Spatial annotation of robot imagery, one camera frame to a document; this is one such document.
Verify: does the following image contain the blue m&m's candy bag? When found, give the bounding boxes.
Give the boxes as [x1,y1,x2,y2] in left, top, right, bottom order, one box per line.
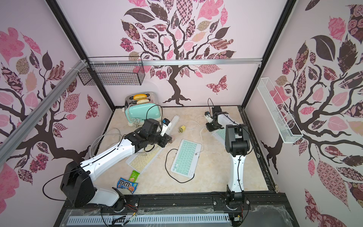
[117,178,138,194]

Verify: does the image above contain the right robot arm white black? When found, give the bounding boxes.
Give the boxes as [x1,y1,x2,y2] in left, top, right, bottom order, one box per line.
[205,106,251,210]

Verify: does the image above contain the grey power strip cord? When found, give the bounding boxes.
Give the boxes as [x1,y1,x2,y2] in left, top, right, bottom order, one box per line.
[89,127,159,159]

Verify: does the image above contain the green wireless keyboard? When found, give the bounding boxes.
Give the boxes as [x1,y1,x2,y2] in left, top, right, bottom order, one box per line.
[171,139,202,178]

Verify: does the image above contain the mint green toaster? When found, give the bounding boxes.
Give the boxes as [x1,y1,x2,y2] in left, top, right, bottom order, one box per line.
[124,92,162,127]

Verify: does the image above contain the yellow bread slice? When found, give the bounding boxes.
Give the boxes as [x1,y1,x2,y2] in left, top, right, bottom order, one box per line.
[133,94,147,100]

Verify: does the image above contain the white charging cable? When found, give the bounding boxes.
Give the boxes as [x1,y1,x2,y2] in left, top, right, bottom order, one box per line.
[185,120,210,156]

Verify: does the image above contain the white vented cable duct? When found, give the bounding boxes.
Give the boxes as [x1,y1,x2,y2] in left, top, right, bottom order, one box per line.
[64,213,230,227]

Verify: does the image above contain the yellow wireless keyboard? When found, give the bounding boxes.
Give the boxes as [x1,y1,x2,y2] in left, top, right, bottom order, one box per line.
[126,146,163,174]

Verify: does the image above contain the black wire basket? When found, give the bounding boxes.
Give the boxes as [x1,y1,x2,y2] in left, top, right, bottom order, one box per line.
[78,58,146,86]

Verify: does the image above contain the white wire shelf basket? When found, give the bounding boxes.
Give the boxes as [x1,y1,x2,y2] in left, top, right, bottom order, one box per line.
[257,78,303,144]

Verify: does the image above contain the white power strip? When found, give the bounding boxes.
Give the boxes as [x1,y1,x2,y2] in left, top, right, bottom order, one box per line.
[165,115,180,136]

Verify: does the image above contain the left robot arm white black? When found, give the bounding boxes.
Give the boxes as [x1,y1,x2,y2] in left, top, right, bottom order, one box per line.
[60,119,174,212]

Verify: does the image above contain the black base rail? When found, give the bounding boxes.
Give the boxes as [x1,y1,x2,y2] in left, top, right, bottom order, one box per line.
[63,192,287,212]

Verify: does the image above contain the yellow charger adapter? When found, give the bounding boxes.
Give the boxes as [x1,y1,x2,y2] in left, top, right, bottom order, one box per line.
[179,125,186,133]

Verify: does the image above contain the green snack packet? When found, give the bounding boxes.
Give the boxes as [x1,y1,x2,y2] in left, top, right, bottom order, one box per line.
[129,170,140,183]

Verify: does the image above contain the black charging cable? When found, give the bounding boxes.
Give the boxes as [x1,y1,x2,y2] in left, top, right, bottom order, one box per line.
[164,148,196,184]

